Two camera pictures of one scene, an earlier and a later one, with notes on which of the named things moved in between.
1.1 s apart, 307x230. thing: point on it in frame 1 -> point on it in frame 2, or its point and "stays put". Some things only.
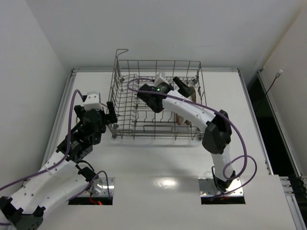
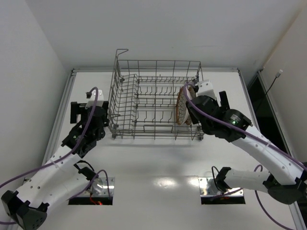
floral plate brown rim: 194,95 stays put
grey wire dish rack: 136,120 stays put
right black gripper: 176,83 -> 194,112
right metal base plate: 207,189 stays put
